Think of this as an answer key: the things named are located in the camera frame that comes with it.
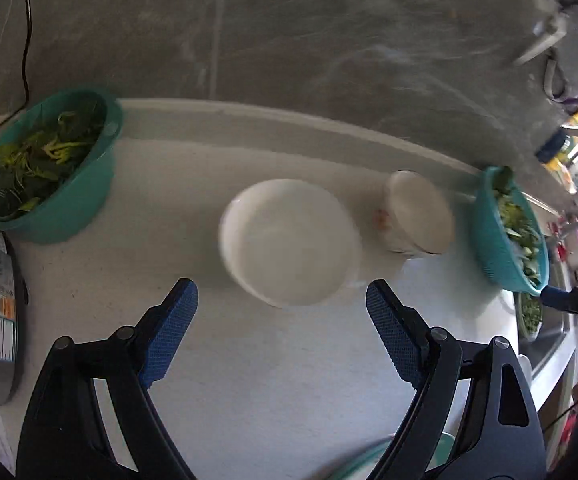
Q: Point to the small white bowl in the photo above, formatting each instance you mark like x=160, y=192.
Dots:
x=289, y=240

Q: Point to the glass bowl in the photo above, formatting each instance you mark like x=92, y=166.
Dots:
x=529, y=315

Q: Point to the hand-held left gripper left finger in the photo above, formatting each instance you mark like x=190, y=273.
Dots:
x=169, y=335

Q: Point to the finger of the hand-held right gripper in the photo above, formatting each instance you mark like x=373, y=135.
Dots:
x=559, y=297

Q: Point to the large teal floral plate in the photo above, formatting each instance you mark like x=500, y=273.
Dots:
x=354, y=467

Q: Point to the yellowing leafy greens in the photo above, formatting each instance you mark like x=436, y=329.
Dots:
x=34, y=170

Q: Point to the chopped greens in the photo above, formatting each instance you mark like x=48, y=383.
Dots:
x=531, y=312

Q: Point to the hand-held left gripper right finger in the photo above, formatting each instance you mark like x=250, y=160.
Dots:
x=394, y=335

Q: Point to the teal plastic colander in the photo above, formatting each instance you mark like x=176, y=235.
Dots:
x=489, y=240

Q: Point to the blue container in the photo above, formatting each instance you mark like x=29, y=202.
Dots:
x=554, y=145

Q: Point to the stainless steel sink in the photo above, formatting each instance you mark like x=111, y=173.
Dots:
x=554, y=340

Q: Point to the green plastic basin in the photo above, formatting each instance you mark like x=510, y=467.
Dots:
x=69, y=205

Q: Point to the dark leafy greens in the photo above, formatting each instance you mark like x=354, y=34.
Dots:
x=519, y=230

